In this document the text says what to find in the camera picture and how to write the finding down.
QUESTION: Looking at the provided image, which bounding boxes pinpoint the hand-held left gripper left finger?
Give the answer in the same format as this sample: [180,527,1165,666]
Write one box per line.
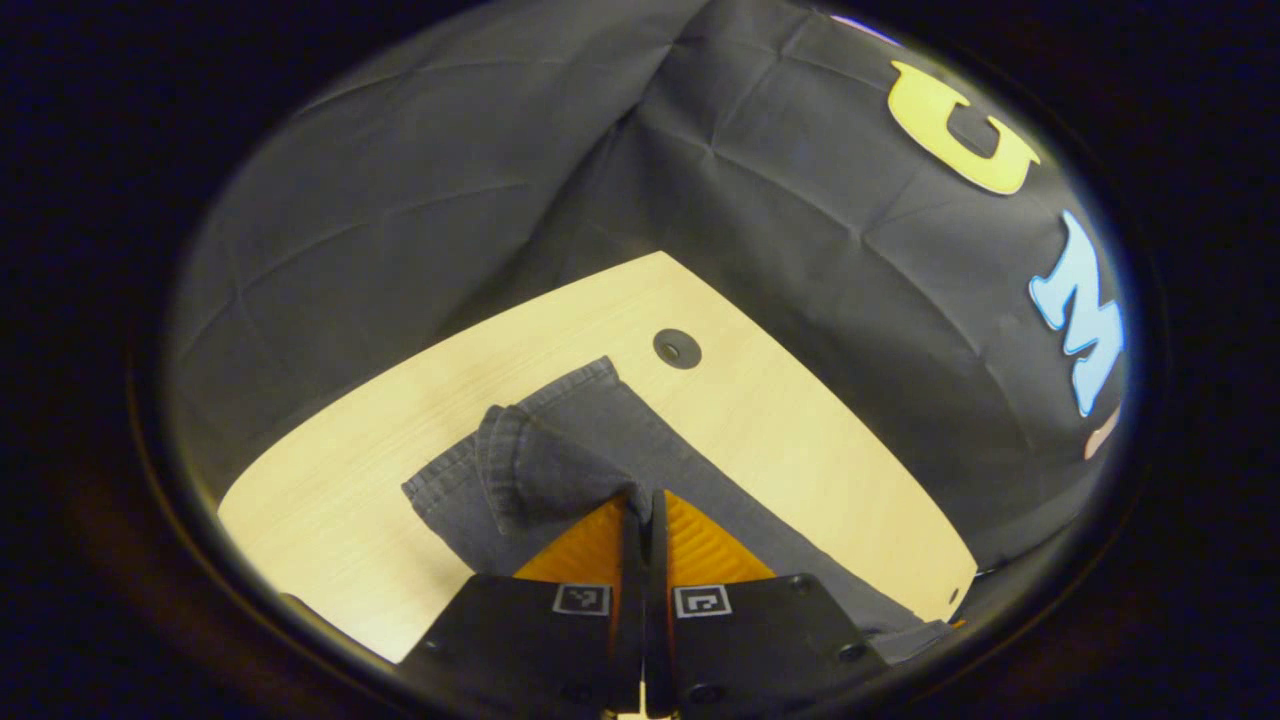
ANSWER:
[395,495,646,716]

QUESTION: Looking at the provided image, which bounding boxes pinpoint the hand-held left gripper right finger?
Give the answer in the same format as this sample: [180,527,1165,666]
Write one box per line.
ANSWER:
[648,488,891,716]

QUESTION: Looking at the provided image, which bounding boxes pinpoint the dark grey jeans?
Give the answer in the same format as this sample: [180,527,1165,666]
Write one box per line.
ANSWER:
[402,356,951,663]

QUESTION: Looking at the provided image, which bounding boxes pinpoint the black round table grommet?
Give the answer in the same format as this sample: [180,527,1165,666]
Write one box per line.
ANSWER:
[653,328,703,371]

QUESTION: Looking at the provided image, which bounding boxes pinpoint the black backdrop cloth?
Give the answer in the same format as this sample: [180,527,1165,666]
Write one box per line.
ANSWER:
[165,0,1136,579]

